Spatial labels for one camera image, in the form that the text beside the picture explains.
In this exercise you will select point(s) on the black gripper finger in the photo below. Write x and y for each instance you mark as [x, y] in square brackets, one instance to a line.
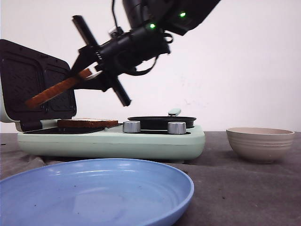
[87, 56]
[97, 82]

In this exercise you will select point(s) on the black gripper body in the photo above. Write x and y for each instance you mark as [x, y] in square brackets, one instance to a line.
[124, 52]

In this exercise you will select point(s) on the white bread slice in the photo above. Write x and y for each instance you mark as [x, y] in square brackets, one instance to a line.
[59, 88]
[86, 123]

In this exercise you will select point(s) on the mint green sandwich maker lid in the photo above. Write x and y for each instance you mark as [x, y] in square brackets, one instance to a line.
[24, 73]

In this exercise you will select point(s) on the beige ribbed bowl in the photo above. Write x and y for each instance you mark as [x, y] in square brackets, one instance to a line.
[262, 145]

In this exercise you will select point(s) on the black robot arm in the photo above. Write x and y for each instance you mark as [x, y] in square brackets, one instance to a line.
[151, 22]

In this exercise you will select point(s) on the mint green breakfast maker base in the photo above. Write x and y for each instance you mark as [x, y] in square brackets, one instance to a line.
[114, 143]

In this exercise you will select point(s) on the silver left control knob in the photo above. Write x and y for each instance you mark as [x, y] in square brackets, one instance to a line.
[131, 126]

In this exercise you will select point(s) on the silver control knob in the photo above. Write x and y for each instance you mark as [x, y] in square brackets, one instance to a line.
[176, 128]
[131, 126]

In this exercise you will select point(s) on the silver right control knob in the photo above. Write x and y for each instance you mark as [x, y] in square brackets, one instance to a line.
[176, 128]

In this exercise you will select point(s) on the blue plastic plate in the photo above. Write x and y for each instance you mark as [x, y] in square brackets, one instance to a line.
[100, 192]

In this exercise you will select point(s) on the grey table cloth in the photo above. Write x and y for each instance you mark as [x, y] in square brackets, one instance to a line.
[228, 191]

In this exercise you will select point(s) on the black frying pan mint handle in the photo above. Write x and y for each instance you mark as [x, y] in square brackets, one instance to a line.
[161, 122]

